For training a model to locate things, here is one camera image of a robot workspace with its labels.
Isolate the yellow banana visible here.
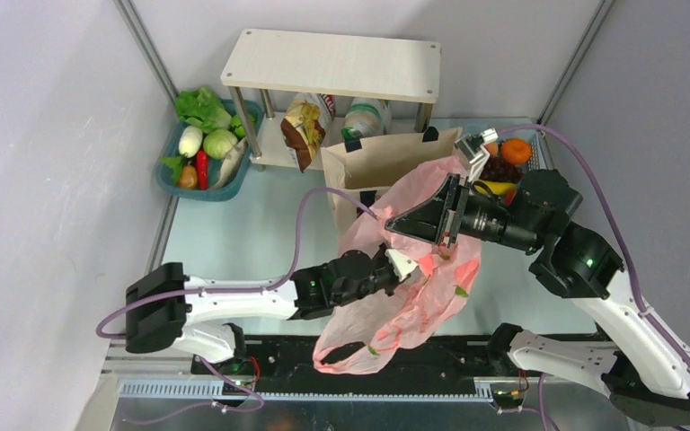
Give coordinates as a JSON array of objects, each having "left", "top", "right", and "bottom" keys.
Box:
[{"left": 474, "top": 180, "right": 518, "bottom": 197}]

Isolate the pink plastic grocery bag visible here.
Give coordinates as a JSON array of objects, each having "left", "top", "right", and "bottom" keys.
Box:
[{"left": 313, "top": 156, "right": 482, "bottom": 374}]

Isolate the dark red grape bunch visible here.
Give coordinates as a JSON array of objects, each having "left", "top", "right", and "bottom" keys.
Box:
[{"left": 480, "top": 156, "right": 524, "bottom": 183}]

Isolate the beige canvas tote bag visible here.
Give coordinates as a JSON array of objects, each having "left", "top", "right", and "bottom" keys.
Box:
[{"left": 321, "top": 128, "right": 464, "bottom": 212}]

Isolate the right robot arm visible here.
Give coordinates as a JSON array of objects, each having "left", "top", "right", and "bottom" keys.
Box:
[{"left": 385, "top": 170, "right": 690, "bottom": 427}]

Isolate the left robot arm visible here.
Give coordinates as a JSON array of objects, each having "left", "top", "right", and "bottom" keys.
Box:
[{"left": 125, "top": 245, "right": 419, "bottom": 364}]

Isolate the orange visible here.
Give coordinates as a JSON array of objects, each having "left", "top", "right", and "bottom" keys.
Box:
[{"left": 500, "top": 138, "right": 533, "bottom": 165}]

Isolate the light blue fruit basket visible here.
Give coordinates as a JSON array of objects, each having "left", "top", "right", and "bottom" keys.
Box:
[{"left": 463, "top": 121, "right": 545, "bottom": 180}]

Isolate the green white snack bag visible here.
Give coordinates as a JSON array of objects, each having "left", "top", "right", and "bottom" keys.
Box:
[{"left": 341, "top": 98, "right": 392, "bottom": 141}]

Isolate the brown chips bag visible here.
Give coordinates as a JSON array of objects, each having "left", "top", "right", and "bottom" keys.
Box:
[{"left": 280, "top": 92, "right": 336, "bottom": 172}]

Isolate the teal plastic vegetable basket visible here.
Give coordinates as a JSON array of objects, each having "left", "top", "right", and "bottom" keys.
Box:
[{"left": 154, "top": 99, "right": 265, "bottom": 202}]

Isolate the silver grey fish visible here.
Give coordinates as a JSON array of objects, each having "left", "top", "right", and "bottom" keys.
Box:
[{"left": 210, "top": 138, "right": 248, "bottom": 190}]

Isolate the green bell pepper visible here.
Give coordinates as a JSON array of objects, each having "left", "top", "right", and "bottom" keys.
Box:
[{"left": 228, "top": 114, "right": 246, "bottom": 140}]

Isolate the round green cabbage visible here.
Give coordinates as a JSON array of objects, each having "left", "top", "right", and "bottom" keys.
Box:
[{"left": 202, "top": 128, "right": 239, "bottom": 160}]

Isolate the red chili pepper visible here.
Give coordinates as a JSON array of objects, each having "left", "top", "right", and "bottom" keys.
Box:
[{"left": 196, "top": 149, "right": 209, "bottom": 190}]

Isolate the brown potato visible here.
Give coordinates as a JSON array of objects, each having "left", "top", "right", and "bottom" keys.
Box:
[{"left": 176, "top": 164, "right": 199, "bottom": 189}]

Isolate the white wooden two-tier shelf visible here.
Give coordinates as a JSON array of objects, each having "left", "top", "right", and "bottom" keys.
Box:
[{"left": 220, "top": 29, "right": 442, "bottom": 167}]

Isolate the white radish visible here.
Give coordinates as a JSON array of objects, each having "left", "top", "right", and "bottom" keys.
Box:
[{"left": 178, "top": 126, "right": 204, "bottom": 158}]

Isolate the green leafy lettuce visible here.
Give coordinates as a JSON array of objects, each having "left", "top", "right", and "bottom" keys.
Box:
[{"left": 175, "top": 86, "right": 232, "bottom": 134}]

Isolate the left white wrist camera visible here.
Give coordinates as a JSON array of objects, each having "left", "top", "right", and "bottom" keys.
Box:
[{"left": 385, "top": 248, "right": 420, "bottom": 283}]

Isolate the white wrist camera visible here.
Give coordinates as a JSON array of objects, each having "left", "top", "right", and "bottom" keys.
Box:
[
  {"left": 455, "top": 128, "right": 499, "bottom": 183},
  {"left": 385, "top": 248, "right": 420, "bottom": 283}
]

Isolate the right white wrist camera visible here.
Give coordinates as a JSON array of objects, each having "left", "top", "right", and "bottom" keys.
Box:
[{"left": 455, "top": 128, "right": 499, "bottom": 183}]

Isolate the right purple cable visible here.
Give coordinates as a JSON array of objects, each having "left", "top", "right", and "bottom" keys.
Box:
[{"left": 493, "top": 123, "right": 690, "bottom": 431}]

